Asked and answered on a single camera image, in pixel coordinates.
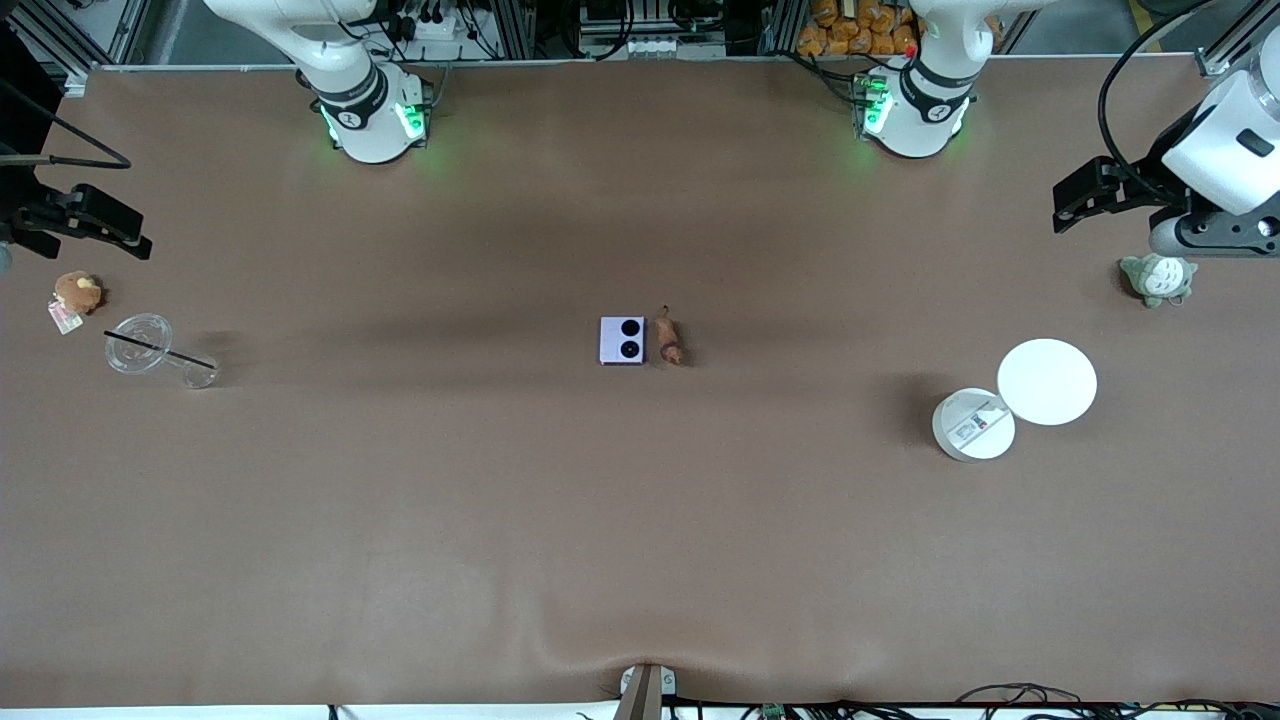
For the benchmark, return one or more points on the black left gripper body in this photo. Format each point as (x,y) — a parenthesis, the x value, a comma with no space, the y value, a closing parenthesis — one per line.
(1146,183)

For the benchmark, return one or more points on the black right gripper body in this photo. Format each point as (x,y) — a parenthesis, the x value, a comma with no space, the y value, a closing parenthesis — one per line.
(22,215)

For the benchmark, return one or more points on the brown lion statue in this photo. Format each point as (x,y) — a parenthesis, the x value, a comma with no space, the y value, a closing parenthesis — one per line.
(670,340)

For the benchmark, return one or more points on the white box two black circles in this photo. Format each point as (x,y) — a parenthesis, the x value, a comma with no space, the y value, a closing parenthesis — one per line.
(622,340)

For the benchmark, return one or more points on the brown plush toy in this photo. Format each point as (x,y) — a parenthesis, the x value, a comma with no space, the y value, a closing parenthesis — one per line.
(77,290)

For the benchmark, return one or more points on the white pink paper tag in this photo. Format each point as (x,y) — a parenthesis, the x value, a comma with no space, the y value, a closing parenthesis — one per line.
(65,318)

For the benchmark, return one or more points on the grey totoro plush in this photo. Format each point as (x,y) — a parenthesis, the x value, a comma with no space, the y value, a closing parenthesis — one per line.
(1158,278)

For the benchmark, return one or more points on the large clear glass cup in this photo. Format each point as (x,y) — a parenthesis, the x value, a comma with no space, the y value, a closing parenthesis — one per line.
(138,345)

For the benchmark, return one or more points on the black straw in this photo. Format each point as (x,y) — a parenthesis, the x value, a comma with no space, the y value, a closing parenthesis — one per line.
(175,355)

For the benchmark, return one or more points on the small clear glass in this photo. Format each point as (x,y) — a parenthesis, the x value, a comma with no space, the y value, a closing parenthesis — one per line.
(200,375)

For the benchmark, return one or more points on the white round lid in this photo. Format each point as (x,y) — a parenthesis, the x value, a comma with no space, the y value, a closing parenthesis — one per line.
(1047,381)

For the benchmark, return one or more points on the white round box with label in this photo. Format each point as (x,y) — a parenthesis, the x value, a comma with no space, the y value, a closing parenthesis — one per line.
(965,430)

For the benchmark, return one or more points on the orange plush pile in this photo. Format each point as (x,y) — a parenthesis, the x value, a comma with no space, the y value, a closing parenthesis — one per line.
(860,25)

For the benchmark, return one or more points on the white power strip with plugs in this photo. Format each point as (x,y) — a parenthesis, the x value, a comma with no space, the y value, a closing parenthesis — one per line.
(430,22)

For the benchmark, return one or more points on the white narrow socket strip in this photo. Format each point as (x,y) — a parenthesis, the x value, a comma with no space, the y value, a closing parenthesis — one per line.
(650,46)

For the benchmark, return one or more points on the aluminium frame post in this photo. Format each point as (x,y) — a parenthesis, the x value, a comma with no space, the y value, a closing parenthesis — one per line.
(60,45)
(1230,45)

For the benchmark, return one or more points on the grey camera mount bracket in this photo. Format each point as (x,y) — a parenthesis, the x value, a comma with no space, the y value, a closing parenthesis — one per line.
(646,690)

